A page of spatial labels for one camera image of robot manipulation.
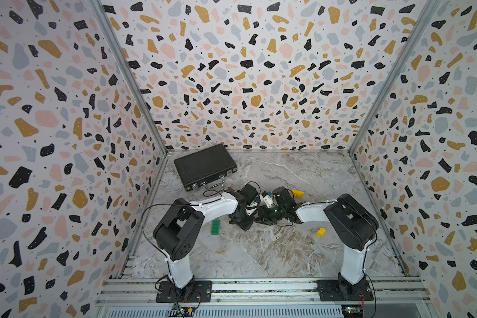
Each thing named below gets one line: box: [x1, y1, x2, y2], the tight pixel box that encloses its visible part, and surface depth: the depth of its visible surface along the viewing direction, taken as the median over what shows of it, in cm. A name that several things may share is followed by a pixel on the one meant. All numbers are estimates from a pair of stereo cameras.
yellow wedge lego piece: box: [291, 189, 306, 199], surface depth 102 cm
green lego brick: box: [210, 219, 221, 236], surface depth 91 cm
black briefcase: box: [173, 143, 238, 192], surface depth 108 cm
